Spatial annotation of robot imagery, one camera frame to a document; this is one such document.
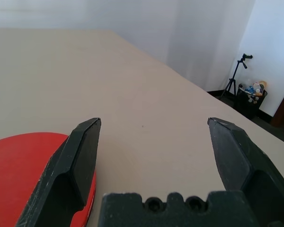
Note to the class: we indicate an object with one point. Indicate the black mesh waste bin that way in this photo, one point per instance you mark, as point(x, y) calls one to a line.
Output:
point(247, 106)

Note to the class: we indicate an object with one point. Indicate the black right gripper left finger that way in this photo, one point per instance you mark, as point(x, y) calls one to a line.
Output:
point(68, 165)

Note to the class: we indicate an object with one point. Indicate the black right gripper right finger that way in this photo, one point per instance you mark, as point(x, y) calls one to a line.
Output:
point(239, 153)

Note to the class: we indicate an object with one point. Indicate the black camera tripod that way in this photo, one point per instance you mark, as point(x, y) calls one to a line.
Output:
point(234, 73)

